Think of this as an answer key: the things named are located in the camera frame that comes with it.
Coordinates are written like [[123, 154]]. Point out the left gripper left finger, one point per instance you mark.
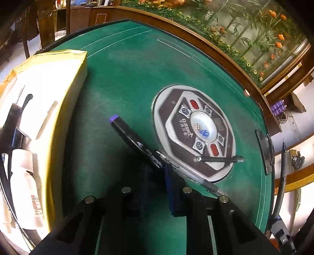
[[108, 225]]

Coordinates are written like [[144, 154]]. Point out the wooden chair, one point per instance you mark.
[[39, 16]]

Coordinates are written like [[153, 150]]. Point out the purple bottles on shelf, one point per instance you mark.
[[279, 107]]

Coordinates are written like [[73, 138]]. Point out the black smartphone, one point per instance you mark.
[[267, 151]]

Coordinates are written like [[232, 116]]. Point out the yellow open storage box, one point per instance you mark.
[[55, 79]]

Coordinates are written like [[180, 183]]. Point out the artificial flower planter display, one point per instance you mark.
[[260, 36]]

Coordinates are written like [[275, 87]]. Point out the clear silver tip pen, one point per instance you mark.
[[184, 172]]

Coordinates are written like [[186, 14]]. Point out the yellow black mechanical pencil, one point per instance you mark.
[[25, 102]]

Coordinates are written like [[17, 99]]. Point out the purple capped black marker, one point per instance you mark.
[[134, 141]]

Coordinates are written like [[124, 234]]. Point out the round dice control panel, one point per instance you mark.
[[188, 124]]

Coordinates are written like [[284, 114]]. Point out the red white mahjong tile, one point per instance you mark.
[[246, 93]]

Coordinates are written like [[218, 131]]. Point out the slim black ballpoint pen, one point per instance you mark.
[[208, 159]]

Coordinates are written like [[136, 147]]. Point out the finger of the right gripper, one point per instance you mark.
[[282, 235]]

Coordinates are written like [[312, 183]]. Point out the red label white bottle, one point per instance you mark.
[[25, 196]]

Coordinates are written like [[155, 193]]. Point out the black folded item in box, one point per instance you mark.
[[11, 137]]

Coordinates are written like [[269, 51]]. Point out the black fineliner pen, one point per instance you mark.
[[282, 182]]

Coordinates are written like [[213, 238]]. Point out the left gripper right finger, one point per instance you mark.
[[213, 225]]

